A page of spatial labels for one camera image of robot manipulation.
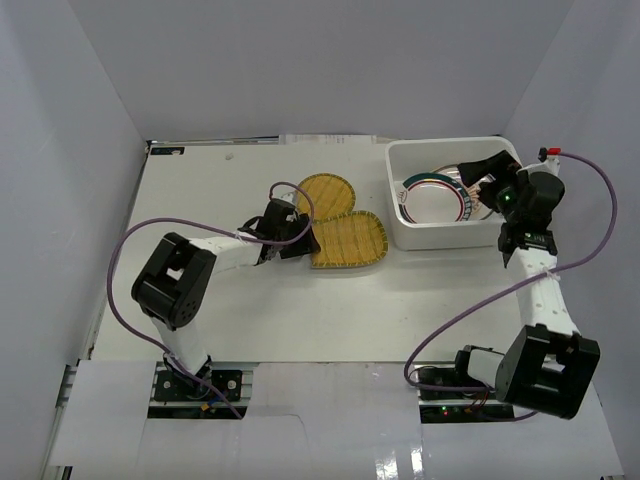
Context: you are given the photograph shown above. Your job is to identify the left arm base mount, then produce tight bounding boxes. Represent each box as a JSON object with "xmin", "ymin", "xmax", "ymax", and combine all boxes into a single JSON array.
[{"xmin": 147, "ymin": 366, "xmax": 251, "ymax": 420}]

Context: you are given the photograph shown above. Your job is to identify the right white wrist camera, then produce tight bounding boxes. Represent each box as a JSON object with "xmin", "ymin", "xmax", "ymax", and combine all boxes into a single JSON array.
[{"xmin": 530, "ymin": 147, "xmax": 562, "ymax": 176}]

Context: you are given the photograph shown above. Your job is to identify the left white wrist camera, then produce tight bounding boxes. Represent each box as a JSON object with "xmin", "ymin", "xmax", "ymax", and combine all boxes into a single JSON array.
[{"xmin": 279, "ymin": 191, "xmax": 298, "ymax": 206}]

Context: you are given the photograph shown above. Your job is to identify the white plastic bin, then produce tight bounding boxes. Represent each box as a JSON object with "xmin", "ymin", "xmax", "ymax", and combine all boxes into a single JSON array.
[{"xmin": 385, "ymin": 136, "xmax": 519, "ymax": 251}]

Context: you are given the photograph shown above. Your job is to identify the white plate orange sunburst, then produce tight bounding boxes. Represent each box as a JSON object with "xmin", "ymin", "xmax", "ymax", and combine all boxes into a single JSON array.
[{"xmin": 434, "ymin": 165, "xmax": 494, "ymax": 221}]

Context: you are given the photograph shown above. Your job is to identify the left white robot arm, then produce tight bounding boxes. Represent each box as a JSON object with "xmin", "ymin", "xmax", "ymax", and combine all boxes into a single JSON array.
[{"xmin": 131, "ymin": 199, "xmax": 320, "ymax": 399}]

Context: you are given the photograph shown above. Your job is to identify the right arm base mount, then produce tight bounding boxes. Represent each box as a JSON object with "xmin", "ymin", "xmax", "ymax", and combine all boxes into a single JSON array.
[{"xmin": 410, "ymin": 365, "xmax": 515, "ymax": 425}]

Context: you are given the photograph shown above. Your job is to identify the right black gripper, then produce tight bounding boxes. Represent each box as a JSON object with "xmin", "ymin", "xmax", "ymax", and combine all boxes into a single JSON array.
[{"xmin": 456, "ymin": 151, "xmax": 527, "ymax": 224}]

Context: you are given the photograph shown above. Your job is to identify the fan-shaped woven bamboo tray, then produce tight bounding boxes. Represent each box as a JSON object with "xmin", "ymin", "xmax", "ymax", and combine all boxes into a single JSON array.
[{"xmin": 311, "ymin": 211, "xmax": 389, "ymax": 269}]

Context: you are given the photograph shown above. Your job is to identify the white paper sheets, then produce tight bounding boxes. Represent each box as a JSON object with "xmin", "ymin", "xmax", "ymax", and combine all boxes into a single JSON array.
[{"xmin": 278, "ymin": 134, "xmax": 378, "ymax": 145}]

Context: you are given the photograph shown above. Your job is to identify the dark label sticker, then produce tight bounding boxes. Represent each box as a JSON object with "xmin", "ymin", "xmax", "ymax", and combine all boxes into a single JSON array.
[{"xmin": 149, "ymin": 146, "xmax": 185, "ymax": 156}]

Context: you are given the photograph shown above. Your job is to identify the white plate green red rim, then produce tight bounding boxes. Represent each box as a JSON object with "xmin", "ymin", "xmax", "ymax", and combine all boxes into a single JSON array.
[{"xmin": 397, "ymin": 173, "xmax": 473, "ymax": 224}]

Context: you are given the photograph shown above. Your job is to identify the round woven bamboo tray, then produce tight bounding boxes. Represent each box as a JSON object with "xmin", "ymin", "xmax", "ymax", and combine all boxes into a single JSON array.
[{"xmin": 297, "ymin": 173, "xmax": 356, "ymax": 222}]

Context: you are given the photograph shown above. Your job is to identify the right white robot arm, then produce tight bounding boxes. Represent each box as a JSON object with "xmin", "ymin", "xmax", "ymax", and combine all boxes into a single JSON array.
[{"xmin": 451, "ymin": 150, "xmax": 600, "ymax": 419}]

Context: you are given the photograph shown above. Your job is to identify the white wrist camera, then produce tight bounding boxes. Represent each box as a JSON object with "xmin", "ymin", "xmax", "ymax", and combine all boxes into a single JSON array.
[
  {"xmin": 530, "ymin": 147, "xmax": 562, "ymax": 176},
  {"xmin": 279, "ymin": 191, "xmax": 298, "ymax": 206}
]

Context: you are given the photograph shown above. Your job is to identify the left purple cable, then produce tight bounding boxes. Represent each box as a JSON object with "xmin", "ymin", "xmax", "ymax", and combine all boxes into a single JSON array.
[{"xmin": 106, "ymin": 182, "xmax": 316, "ymax": 419}]

